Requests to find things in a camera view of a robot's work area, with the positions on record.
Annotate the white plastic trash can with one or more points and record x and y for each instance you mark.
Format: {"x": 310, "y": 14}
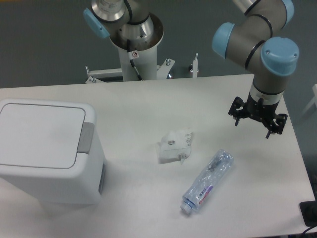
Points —
{"x": 80, "y": 184}

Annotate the empty clear plastic bottle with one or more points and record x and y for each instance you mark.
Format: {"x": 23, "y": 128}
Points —
{"x": 206, "y": 181}

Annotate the white trash can lid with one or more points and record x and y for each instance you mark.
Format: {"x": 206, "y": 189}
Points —
{"x": 42, "y": 134}

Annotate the crumpled white paper packaging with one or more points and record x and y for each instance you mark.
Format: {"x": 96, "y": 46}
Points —
{"x": 174, "y": 146}

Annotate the second grey blue robot arm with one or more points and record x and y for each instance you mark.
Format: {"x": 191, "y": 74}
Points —
{"x": 105, "y": 17}

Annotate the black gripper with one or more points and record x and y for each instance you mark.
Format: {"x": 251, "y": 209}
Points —
{"x": 258, "y": 111}

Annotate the black device at edge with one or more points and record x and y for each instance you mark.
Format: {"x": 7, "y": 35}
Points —
{"x": 309, "y": 212}

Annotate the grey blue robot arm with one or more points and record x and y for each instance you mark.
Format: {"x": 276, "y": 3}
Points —
{"x": 272, "y": 60}

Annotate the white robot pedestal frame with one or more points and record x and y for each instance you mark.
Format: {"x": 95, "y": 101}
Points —
{"x": 137, "y": 47}

